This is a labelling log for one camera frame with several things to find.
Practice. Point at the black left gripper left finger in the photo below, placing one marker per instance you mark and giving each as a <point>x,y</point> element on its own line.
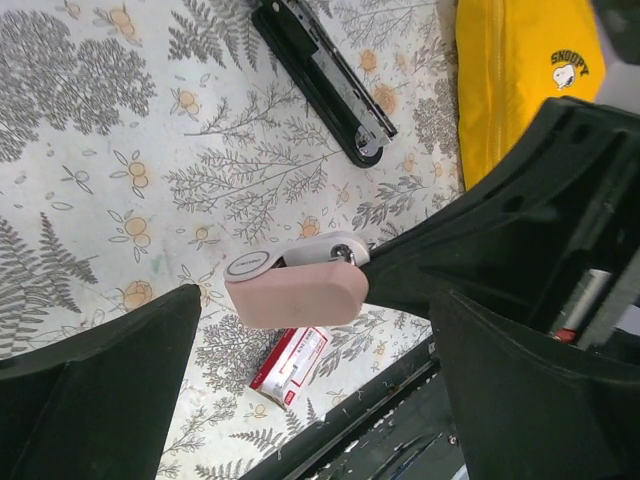
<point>99,405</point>

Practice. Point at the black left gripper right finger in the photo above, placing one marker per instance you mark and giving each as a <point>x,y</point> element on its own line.
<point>529,407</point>

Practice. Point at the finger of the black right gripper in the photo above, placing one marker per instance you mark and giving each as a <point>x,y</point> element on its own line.
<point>549,239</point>

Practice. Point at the red white staple box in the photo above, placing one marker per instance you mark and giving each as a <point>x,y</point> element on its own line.
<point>289,365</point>

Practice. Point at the small pink white stapler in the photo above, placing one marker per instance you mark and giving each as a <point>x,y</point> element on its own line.
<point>312,282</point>

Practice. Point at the yellow Snoopy cloth pouch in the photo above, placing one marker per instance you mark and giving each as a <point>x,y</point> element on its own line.
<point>512,56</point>

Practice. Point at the floral patterned table mat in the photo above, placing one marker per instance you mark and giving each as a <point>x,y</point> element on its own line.
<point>144,144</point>

